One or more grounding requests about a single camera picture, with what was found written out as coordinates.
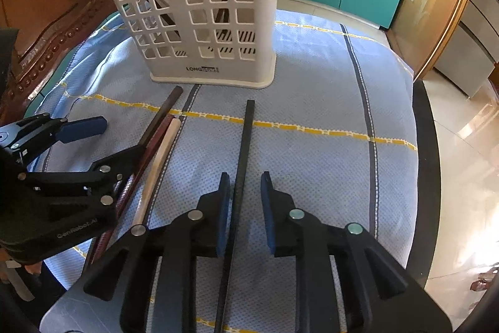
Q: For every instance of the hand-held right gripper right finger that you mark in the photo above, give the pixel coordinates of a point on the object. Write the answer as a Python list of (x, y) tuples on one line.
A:
[(269, 218)]

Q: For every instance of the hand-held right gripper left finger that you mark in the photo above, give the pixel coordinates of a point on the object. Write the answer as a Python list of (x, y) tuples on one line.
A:
[(223, 218)]

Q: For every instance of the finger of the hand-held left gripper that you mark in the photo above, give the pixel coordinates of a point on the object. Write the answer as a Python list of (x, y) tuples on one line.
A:
[(84, 128), (105, 170)]

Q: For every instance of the reddish brown chopstick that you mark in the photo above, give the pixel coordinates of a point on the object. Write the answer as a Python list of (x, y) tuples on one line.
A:
[(130, 184)]

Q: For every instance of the black chopstick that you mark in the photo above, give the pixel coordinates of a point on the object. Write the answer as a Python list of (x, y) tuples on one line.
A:
[(238, 181)]

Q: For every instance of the light wood chopstick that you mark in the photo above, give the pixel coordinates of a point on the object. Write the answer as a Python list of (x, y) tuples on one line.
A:
[(158, 169)]

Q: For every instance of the white plastic utensil holder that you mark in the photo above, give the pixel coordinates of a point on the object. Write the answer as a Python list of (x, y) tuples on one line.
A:
[(218, 5)]

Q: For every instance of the carved wooden chair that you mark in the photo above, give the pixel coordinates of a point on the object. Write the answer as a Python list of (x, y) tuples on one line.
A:
[(39, 5)]

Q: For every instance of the blue checked cloth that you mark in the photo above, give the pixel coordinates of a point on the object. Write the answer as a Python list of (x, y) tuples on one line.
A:
[(312, 91)]

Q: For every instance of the etched glass sliding door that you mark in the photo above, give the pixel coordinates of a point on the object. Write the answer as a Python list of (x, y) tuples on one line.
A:
[(429, 5)]

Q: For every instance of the silver refrigerator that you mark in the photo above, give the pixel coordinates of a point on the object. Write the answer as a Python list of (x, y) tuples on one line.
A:
[(475, 44)]

